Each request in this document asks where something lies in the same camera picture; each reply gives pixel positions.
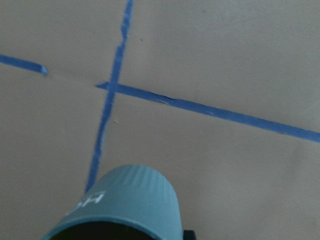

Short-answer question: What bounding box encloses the blue mug yellow inside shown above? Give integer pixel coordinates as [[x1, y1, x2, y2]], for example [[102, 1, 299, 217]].
[[43, 164, 183, 240]]

